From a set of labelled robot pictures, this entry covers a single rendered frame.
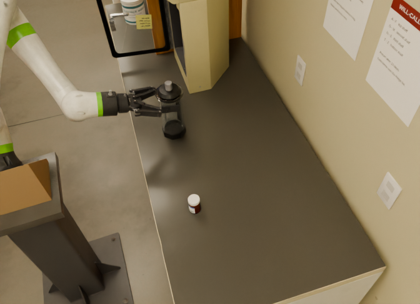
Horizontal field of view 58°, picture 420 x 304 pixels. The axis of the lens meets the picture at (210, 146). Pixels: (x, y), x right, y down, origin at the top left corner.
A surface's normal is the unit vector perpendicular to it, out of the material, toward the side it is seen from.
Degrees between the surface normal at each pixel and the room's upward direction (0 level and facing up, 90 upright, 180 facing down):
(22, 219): 0
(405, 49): 90
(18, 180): 90
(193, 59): 90
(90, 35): 0
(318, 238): 0
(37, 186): 90
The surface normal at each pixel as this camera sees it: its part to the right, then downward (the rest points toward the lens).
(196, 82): 0.29, 0.72
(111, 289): -0.04, -0.65
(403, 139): -0.96, 0.25
